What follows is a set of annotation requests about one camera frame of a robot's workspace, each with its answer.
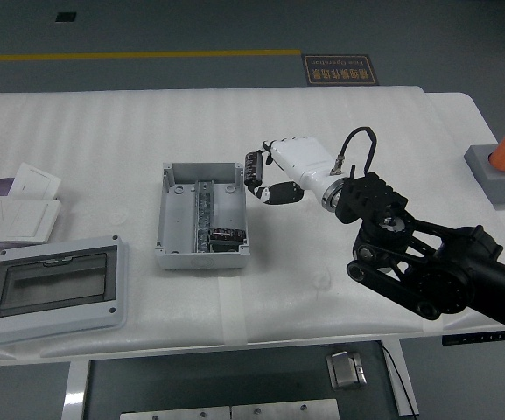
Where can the white table leg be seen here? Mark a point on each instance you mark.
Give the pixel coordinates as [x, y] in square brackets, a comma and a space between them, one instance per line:
[76, 389]
[405, 385]

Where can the white switch plate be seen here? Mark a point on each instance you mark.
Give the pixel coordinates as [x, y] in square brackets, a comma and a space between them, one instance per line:
[29, 221]

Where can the white foam mat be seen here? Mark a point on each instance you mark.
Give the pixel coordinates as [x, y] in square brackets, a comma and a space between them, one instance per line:
[147, 131]

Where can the dark floor sign orange text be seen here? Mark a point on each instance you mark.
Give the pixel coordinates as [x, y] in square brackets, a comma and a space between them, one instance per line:
[340, 70]

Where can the grey block base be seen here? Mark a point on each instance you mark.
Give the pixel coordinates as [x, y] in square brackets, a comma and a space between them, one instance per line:
[503, 186]

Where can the silver metal bracket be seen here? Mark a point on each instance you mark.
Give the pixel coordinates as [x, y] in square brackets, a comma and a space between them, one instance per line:
[346, 369]

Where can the metal DIN rail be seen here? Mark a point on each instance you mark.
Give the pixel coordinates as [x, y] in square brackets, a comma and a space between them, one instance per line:
[203, 210]

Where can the white tape strip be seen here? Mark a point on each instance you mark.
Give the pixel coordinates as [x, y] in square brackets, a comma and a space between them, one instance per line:
[233, 310]
[431, 330]

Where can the grey metal plate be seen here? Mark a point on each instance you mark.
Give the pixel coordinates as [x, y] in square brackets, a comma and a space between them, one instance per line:
[285, 410]
[175, 414]

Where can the grey distribution box clear cover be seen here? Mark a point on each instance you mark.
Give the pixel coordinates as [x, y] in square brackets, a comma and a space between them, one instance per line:
[55, 284]

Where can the black table control panel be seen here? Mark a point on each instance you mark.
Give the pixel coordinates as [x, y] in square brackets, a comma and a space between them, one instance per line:
[475, 339]

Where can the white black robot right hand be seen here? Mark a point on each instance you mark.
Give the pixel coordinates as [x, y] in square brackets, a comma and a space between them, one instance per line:
[304, 159]

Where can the open grey junction box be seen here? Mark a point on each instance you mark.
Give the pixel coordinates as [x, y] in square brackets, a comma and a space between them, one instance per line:
[177, 219]

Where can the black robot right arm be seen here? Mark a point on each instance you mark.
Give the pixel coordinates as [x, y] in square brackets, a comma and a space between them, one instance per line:
[431, 262]

